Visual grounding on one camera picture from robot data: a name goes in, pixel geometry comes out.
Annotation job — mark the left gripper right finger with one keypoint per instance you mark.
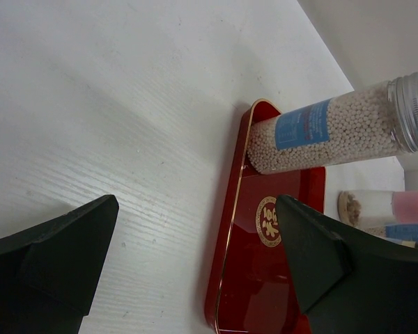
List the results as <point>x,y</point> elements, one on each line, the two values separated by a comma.
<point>346,280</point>

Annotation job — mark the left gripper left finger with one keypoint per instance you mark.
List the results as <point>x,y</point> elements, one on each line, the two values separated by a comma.
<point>49,273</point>

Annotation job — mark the pink lid small bottle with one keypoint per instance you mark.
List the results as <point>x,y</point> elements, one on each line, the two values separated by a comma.
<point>366,209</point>

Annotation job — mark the tall bottle silver lid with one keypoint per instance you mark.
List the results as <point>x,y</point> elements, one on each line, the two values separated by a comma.
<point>375,122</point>

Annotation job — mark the tall bottle grey lid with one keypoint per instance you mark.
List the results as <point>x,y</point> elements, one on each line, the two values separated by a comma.
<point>405,235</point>

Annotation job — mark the red rectangular tray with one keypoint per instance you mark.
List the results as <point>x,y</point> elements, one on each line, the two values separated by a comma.
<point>250,288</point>

